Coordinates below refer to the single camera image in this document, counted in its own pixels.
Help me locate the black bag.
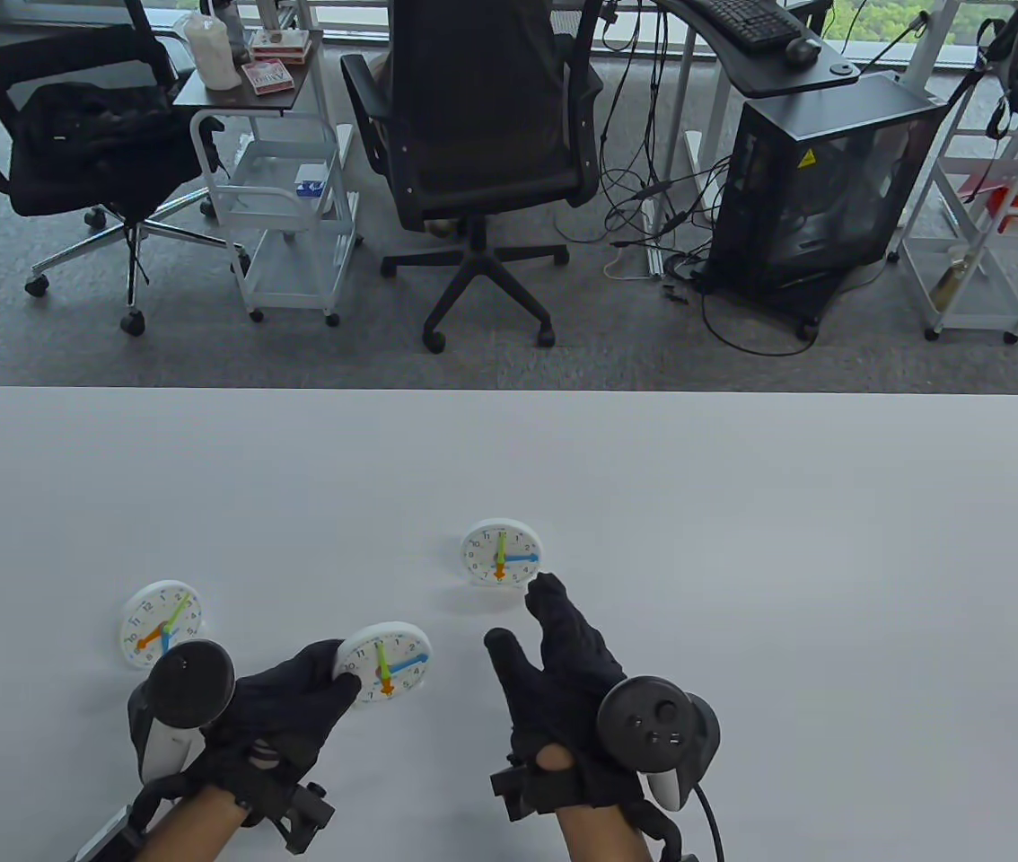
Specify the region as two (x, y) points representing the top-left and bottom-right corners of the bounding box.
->
(11, 81), (185, 180)

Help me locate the black computer tower case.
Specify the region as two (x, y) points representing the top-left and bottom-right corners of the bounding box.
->
(705, 72), (948, 340)

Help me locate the person's right forearm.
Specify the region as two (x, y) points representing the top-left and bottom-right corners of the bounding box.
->
(556, 804), (654, 862)

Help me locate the person's right hand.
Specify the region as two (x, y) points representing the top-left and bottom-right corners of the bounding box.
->
(484, 572), (654, 809)

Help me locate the white toy clock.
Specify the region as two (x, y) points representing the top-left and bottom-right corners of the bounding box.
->
(460, 518), (543, 586)
(332, 622), (433, 705)
(119, 580), (206, 672)

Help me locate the black keyboard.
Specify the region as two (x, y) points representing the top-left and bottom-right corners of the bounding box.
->
(693, 0), (804, 48)

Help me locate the red packet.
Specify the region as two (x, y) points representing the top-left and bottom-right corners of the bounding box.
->
(958, 171), (1018, 236)

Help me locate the black mesh office chair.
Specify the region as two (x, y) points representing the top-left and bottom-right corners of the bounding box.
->
(0, 0), (251, 338)

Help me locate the black high-back office chair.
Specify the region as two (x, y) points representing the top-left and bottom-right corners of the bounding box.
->
(340, 0), (605, 354)

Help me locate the black controller cable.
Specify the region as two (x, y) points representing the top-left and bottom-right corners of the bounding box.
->
(693, 781), (727, 862)

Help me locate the black white left wrist controller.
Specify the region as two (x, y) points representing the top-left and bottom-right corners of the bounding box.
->
(127, 639), (236, 787)

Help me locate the person's left hand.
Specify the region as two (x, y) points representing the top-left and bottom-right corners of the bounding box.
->
(195, 639), (363, 796)

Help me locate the white rolling cart black top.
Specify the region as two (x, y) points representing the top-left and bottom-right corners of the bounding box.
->
(172, 31), (364, 329)

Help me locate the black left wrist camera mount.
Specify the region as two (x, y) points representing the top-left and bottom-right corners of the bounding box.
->
(231, 768), (337, 856)

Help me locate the white power strip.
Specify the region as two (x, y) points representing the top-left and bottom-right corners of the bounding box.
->
(603, 202), (664, 282)

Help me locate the white plastic jar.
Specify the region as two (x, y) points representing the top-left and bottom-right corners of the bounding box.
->
(181, 11), (243, 92)

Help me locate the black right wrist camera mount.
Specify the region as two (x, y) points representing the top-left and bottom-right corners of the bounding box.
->
(489, 759), (568, 823)

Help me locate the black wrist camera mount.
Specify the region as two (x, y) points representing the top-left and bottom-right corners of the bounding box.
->
(231, 768), (337, 856)
(489, 759), (568, 823)

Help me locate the person's left forearm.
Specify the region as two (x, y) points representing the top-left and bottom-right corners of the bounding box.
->
(139, 786), (250, 862)

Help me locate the black right wrist controller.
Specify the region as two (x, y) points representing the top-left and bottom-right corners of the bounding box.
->
(597, 675), (721, 812)

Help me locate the red card box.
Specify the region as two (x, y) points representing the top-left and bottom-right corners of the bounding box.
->
(241, 58), (296, 97)

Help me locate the white wire rolling cart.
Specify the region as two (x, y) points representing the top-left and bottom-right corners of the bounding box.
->
(891, 126), (1018, 344)

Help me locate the tangle of black cables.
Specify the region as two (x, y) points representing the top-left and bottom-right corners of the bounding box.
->
(554, 0), (820, 358)

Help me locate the dark red flat box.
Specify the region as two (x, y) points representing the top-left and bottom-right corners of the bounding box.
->
(250, 29), (312, 62)

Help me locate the brown bottle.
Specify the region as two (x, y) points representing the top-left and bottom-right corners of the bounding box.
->
(929, 256), (972, 311)

